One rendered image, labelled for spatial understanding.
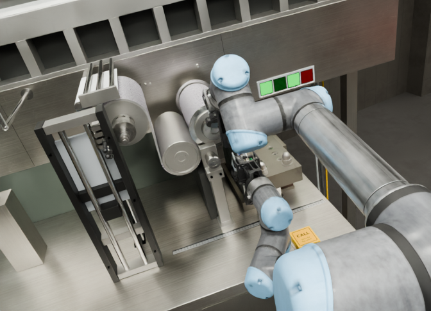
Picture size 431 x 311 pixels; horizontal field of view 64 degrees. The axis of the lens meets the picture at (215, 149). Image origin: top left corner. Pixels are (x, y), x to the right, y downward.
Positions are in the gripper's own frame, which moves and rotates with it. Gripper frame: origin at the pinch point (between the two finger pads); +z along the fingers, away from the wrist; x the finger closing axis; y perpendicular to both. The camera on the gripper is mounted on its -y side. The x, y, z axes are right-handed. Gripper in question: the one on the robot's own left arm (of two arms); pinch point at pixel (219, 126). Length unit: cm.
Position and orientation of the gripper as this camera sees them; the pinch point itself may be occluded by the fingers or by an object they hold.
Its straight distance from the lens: 102.1
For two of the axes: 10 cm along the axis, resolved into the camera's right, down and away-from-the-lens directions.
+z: -0.7, 1.9, 9.8
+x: -9.5, 2.9, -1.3
